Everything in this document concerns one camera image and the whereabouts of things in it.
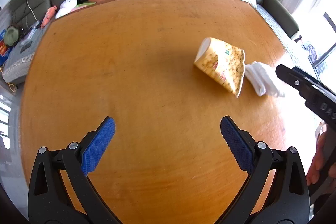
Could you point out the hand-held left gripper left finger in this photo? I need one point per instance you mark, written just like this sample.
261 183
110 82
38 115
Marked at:
98 146

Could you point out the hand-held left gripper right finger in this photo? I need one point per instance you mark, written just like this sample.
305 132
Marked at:
236 146

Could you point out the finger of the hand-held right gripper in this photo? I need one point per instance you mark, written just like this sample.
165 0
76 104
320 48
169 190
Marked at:
309 77
288 75

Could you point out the white tissue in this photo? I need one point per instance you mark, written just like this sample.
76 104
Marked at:
260 77

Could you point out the crushed yellow paper cup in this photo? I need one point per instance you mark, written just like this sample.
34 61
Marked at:
223 66

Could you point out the person's right hand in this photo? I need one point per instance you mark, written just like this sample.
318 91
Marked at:
316 161

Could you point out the dark patterned cloth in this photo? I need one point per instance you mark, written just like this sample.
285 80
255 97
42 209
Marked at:
310 50

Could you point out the balcony window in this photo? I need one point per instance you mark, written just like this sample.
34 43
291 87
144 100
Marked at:
328 40

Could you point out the grey quilted sofa cover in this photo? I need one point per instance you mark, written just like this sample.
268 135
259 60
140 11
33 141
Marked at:
278 29
18 64

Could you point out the black remote control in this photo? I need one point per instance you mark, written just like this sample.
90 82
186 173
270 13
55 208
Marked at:
26 46

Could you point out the clear plastic packet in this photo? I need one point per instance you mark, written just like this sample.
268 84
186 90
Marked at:
32 29

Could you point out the blue shopping bag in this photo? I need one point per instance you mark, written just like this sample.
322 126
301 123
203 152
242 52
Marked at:
3 50

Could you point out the green hat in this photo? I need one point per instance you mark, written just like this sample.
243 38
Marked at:
11 35

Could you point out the green booklet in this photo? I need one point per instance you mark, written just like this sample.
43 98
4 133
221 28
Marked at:
86 5

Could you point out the white plush toy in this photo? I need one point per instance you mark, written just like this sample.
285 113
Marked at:
65 7

